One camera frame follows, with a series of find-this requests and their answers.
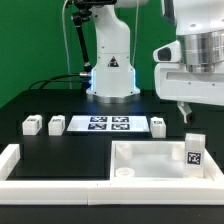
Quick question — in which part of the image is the white square tabletop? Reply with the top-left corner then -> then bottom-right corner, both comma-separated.
110,141 -> 224,181

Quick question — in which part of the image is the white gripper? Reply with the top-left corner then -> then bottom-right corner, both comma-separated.
153,41 -> 224,123

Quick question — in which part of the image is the white marker sheet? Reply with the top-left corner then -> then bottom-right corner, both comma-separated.
67,115 -> 149,132

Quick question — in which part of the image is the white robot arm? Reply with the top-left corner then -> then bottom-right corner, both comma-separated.
87,0 -> 224,115

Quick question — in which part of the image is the black cable bundle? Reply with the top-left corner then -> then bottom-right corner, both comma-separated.
27,73 -> 91,91

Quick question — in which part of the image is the white U-shaped fence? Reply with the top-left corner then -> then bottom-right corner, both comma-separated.
0,144 -> 224,205

